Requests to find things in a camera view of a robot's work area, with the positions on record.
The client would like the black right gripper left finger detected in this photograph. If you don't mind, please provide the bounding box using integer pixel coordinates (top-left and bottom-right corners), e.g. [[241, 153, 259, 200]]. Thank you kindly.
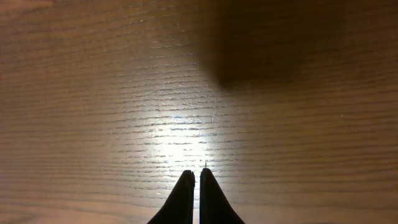
[[148, 170, 195, 224]]

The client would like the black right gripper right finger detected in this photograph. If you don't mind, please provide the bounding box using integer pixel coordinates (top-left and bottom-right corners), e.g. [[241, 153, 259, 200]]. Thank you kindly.
[[200, 168, 244, 224]]

